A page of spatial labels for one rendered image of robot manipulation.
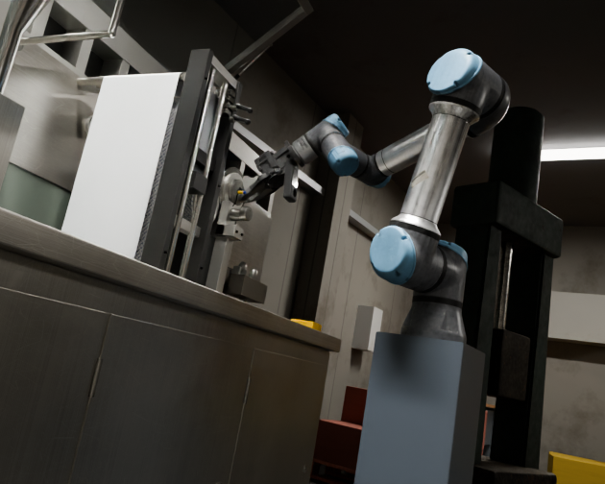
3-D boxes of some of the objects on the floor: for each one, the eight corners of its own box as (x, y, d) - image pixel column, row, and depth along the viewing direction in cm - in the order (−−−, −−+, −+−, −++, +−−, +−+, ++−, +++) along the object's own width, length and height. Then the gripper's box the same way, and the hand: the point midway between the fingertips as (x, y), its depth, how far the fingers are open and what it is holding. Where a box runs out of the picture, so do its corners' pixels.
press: (388, 541, 309) (447, 89, 367) (440, 522, 379) (483, 145, 438) (526, 588, 271) (568, 75, 329) (556, 557, 341) (586, 139, 400)
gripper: (297, 149, 172) (240, 190, 175) (283, 134, 163) (224, 179, 166) (310, 170, 168) (252, 212, 171) (297, 157, 159) (235, 201, 163)
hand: (246, 200), depth 167 cm, fingers closed, pressing on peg
